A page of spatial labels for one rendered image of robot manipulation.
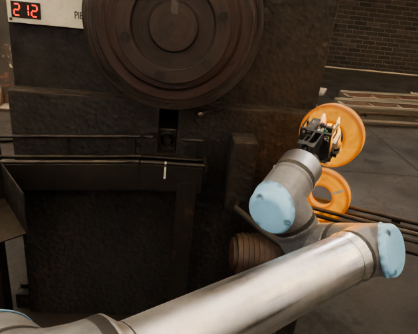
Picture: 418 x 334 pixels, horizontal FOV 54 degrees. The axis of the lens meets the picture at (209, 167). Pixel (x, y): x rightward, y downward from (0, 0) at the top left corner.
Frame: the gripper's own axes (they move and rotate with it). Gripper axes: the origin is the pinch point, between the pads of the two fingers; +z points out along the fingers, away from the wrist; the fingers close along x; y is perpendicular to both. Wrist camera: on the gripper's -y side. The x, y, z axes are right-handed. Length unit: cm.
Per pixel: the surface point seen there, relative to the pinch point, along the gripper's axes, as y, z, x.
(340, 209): -24.1, -0.9, -6.0
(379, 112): -174, 318, 35
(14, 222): -18, -53, 63
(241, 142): -13.8, 1.5, 26.2
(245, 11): 22.1, 7.7, 28.7
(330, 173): -15.4, 2.0, -1.0
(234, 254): -39.7, -18.2, 17.8
